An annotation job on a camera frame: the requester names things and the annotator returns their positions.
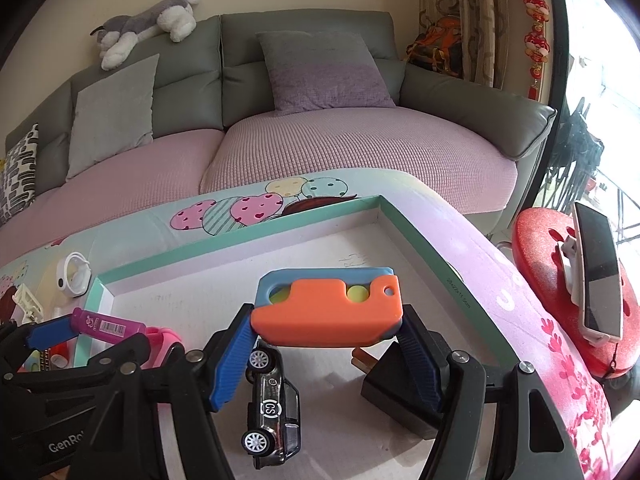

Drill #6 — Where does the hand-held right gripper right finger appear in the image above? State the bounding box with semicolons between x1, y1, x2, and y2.
395;304;586;480

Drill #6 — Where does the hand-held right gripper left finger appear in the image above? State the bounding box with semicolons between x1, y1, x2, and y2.
75;302;258;480

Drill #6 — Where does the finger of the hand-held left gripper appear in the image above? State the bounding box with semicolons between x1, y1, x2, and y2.
82;332;151;388
0;317;81;376

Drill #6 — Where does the red white glue bottle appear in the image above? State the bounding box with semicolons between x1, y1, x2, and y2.
47;342;76;368

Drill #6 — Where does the magenta tube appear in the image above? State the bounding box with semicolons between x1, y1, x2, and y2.
70;307;148;343

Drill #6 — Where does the white plastic clip holder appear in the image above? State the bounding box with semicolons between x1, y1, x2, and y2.
12;282;43;323

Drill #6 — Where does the pink wrist watch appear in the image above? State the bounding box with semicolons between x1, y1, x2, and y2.
142;326;186;371

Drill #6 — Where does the black power adapter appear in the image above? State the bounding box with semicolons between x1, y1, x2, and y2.
350;344;444;442

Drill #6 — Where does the white round plastic device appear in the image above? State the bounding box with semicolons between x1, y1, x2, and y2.
56;251;92;297

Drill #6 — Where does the black toy car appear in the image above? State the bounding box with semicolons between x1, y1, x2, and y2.
241;340;302;471

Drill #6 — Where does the teal shallow cardboard tray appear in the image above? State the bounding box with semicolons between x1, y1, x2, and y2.
67;194;521;480

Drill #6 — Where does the orange and blue toy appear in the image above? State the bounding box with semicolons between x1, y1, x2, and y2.
250;266;403;347

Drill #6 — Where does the small dark harmonica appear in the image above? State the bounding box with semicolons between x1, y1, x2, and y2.
17;347;51;373

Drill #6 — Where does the black white patterned cushion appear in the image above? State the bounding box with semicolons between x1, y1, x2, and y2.
0;124;41;226

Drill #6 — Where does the red round stool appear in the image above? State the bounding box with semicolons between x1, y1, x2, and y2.
511;206;640;380

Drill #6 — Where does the smartphone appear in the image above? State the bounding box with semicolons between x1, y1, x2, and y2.
571;201;625;343

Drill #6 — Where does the plain grey cushion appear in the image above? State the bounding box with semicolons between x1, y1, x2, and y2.
66;53;161;181

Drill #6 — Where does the dark metal rack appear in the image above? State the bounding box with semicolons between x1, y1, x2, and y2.
542;95;608;211

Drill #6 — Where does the grey sofa with pink covers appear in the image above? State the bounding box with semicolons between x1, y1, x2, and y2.
0;10;557;261

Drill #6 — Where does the grey and purple cushion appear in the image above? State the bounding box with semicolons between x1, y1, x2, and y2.
255;30;397;117

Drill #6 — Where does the orange backpack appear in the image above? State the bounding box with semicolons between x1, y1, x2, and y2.
405;16;463;78

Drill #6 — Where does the grey white plush husky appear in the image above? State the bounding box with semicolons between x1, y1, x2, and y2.
90;0;203;71

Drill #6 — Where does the red hanging decoration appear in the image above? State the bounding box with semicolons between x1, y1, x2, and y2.
510;0;551;103

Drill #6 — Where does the beige patterned curtain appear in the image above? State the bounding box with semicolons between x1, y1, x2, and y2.
417;0;526;91

